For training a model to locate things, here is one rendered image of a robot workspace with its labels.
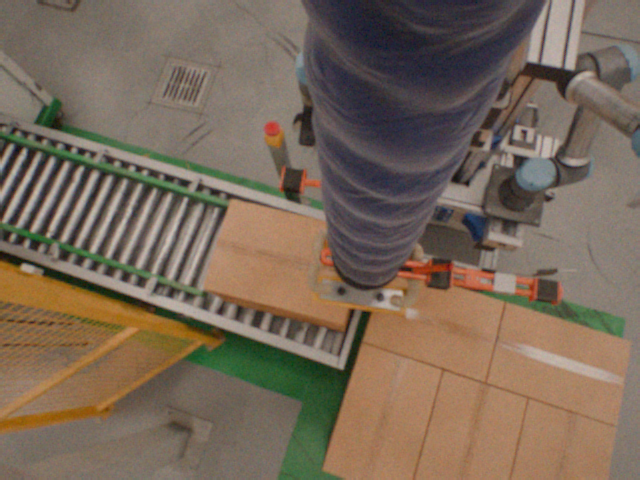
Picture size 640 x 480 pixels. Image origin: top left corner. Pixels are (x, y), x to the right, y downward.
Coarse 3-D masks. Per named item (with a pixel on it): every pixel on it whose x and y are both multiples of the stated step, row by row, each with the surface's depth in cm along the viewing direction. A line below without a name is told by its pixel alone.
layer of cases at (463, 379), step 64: (384, 320) 227; (448, 320) 225; (512, 320) 224; (384, 384) 219; (448, 384) 218; (512, 384) 216; (576, 384) 215; (384, 448) 212; (448, 448) 211; (512, 448) 209; (576, 448) 208
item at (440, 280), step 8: (432, 264) 159; (432, 272) 158; (440, 272) 158; (448, 272) 158; (432, 280) 157; (440, 280) 157; (448, 280) 157; (432, 288) 160; (440, 288) 159; (448, 288) 156
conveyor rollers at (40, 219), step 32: (0, 128) 263; (0, 160) 258; (32, 160) 257; (0, 192) 253; (32, 192) 252; (160, 192) 251; (32, 224) 248; (128, 224) 247; (160, 224) 244; (192, 224) 243; (128, 256) 241; (160, 256) 239; (288, 320) 228
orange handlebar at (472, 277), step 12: (312, 180) 169; (324, 252) 162; (324, 264) 162; (408, 264) 160; (420, 264) 159; (408, 276) 159; (420, 276) 158; (468, 276) 157; (480, 276) 157; (492, 276) 157; (516, 276) 157; (468, 288) 159; (480, 288) 157; (492, 288) 156
